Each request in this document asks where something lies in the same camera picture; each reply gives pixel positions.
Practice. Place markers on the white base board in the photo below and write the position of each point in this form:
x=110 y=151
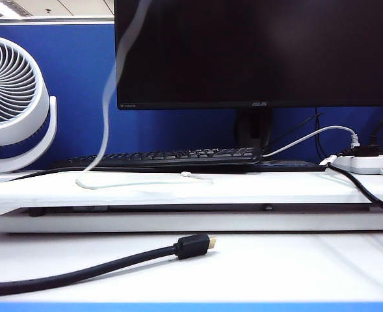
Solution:
x=178 y=222

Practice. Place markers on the black keyboard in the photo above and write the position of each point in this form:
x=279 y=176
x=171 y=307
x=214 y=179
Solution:
x=165 y=158

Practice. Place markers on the white raised board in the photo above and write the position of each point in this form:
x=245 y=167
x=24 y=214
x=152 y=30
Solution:
x=243 y=191

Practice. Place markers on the black monitor stand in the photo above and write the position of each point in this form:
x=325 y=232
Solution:
x=254 y=126

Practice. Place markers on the black computer monitor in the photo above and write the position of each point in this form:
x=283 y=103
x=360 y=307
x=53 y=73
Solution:
x=243 y=48

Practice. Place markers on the small white plug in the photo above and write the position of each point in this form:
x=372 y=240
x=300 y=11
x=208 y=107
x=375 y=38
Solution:
x=328 y=160

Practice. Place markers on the blue office partition panel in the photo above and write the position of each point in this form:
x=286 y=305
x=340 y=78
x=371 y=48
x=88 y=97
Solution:
x=64 y=81

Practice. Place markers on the white desk fan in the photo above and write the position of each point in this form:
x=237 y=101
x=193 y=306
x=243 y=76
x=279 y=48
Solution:
x=45 y=107

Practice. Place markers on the white power strip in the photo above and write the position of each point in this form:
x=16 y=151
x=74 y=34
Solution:
x=366 y=164

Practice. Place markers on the black riser frame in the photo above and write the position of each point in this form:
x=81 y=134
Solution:
x=36 y=212

